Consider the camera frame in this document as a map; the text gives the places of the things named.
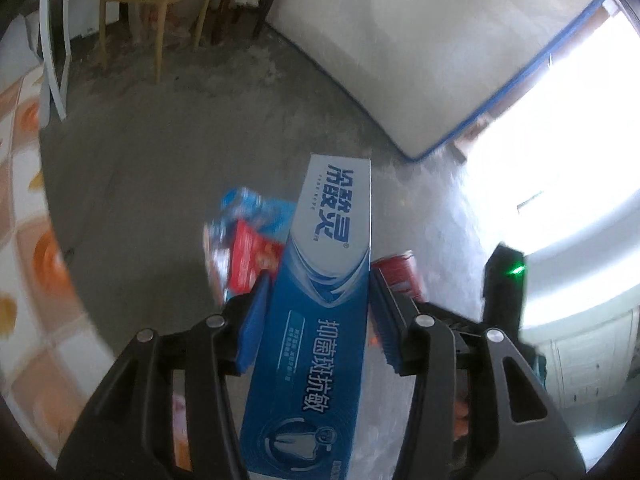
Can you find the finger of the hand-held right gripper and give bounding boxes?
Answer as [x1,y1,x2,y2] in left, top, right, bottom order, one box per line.
[417,300,485,335]

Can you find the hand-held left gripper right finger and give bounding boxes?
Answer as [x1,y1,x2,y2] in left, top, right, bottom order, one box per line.
[370,265,587,480]

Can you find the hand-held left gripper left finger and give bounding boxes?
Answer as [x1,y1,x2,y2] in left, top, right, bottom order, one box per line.
[56,272,275,480]

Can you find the red drink can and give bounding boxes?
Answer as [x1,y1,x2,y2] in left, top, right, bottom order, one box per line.
[374,251,427,301]

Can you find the blue toothpaste box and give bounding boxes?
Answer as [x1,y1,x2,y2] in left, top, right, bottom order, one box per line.
[239,154,373,480]

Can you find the red printed clear plastic bag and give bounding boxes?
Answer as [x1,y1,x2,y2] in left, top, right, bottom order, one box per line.
[202,217,287,306]

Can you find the blue packet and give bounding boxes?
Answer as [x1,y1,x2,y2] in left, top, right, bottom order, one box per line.
[220,186,298,241]

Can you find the ginkgo patterned tablecloth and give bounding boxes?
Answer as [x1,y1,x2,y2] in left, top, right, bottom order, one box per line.
[0,67,118,466]

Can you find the white mattress with blue edge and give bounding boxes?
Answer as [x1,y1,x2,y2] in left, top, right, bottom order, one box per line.
[264,0,615,162]

